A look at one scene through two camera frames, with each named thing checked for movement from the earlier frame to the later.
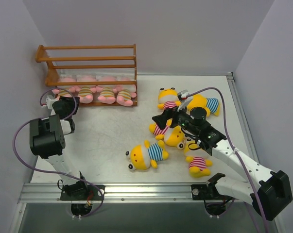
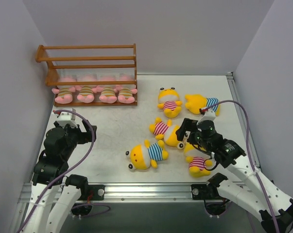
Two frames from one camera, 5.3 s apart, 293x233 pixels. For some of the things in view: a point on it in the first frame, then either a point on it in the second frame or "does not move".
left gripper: (70, 104) -> (82, 135)
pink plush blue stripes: (125, 92) does not move
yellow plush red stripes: (173, 136) does not move
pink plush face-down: (85, 93) does not move
